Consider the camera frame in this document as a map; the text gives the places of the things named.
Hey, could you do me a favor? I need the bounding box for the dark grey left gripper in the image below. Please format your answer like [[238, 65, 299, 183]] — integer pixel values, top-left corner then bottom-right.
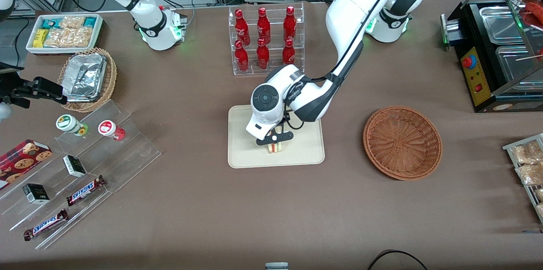
[[256, 131, 294, 146]]

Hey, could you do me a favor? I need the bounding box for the beige plastic tray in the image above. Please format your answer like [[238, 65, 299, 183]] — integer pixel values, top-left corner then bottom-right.
[[228, 104, 325, 169]]

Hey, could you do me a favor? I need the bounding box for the tan wicker basket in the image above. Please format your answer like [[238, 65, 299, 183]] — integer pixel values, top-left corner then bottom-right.
[[57, 48, 118, 113]]

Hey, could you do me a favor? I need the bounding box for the brown wicker basket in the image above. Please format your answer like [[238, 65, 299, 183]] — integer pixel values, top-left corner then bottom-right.
[[363, 106, 443, 181]]

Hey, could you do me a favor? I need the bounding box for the white snack tray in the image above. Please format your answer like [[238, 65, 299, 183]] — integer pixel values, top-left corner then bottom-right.
[[25, 14, 104, 55]]

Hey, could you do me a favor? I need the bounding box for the metal tray of pastries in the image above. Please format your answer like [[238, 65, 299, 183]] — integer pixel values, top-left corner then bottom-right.
[[502, 133, 543, 224]]

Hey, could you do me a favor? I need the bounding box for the red cookie box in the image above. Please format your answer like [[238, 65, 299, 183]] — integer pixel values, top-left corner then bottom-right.
[[0, 139, 53, 190]]

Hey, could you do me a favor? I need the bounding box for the green lid snack cup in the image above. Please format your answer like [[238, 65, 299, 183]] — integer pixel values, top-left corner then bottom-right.
[[56, 114, 89, 136]]

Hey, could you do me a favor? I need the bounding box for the yellow snack packet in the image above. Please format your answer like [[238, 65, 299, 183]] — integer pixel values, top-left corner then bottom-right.
[[33, 29, 50, 48]]

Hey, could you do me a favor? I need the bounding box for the red cola bottle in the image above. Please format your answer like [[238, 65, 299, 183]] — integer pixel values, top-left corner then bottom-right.
[[282, 39, 296, 67], [257, 7, 271, 43], [235, 40, 250, 72], [235, 9, 251, 45], [256, 39, 270, 70], [283, 6, 297, 42]]

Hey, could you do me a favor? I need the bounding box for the aluminium foil container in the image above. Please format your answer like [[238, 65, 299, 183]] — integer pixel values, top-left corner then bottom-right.
[[62, 53, 107, 102]]

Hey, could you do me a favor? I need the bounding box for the small black box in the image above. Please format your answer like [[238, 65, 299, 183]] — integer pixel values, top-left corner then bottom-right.
[[22, 183, 50, 205], [63, 155, 87, 178]]

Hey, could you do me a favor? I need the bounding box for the clear bag of crackers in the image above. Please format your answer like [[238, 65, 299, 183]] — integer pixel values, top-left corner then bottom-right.
[[44, 27, 92, 48], [59, 16, 86, 30]]

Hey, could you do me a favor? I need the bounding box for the red lid snack cup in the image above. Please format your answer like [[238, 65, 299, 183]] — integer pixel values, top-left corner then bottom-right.
[[98, 120, 126, 141]]

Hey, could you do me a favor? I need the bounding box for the Snickers chocolate bar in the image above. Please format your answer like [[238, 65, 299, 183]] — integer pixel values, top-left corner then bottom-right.
[[66, 175, 106, 206], [23, 209, 69, 242]]

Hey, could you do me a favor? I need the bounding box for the clear acrylic bottle rack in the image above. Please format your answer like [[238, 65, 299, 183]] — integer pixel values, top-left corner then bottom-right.
[[229, 3, 305, 76]]

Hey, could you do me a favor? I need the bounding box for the clear acrylic tiered shelf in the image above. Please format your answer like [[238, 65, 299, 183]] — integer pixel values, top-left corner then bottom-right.
[[0, 99, 162, 250]]

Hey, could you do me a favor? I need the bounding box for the black food warmer display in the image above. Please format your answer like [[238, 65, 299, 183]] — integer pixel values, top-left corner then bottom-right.
[[440, 0, 543, 113]]

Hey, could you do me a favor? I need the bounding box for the red sausage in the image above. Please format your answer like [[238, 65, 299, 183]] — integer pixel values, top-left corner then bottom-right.
[[524, 2, 543, 28]]

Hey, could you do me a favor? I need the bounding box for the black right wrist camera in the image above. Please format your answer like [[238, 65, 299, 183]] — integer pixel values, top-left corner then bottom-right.
[[0, 76, 67, 108]]

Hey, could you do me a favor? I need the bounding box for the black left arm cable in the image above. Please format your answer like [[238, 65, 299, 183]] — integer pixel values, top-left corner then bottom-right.
[[303, 0, 418, 84]]

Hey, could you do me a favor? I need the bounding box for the black table cable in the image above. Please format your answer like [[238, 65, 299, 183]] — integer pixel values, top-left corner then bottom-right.
[[367, 250, 429, 270]]

